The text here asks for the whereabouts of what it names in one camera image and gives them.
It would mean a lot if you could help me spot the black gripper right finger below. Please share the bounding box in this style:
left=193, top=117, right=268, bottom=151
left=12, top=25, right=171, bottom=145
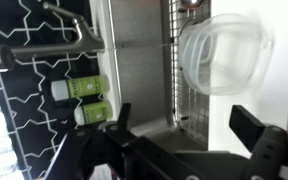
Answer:
left=228, top=104, right=288, bottom=180

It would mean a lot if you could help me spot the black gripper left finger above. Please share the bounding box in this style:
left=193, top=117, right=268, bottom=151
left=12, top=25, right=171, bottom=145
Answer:
left=105, top=102, right=133, bottom=141

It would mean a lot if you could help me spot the clear plastic container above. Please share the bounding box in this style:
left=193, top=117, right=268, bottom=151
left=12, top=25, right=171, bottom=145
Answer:
left=178, top=13, right=274, bottom=97

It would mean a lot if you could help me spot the stainless steel sink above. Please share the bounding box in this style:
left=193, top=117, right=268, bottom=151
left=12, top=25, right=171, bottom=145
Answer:
left=108, top=0, right=212, bottom=151

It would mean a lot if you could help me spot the metal sink bottom grid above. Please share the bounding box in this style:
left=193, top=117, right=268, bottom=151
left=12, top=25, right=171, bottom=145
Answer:
left=168, top=0, right=212, bottom=148

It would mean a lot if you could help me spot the short green soap bottle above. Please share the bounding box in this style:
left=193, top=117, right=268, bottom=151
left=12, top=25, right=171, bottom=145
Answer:
left=73, top=101, right=113, bottom=126

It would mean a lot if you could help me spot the tall green soap bottle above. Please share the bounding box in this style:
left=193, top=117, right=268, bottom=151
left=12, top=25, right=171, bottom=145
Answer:
left=50, top=74, right=111, bottom=101

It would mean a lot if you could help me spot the brushed steel gooseneck faucet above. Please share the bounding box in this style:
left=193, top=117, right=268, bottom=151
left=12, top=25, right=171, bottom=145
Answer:
left=0, top=1, right=105, bottom=73

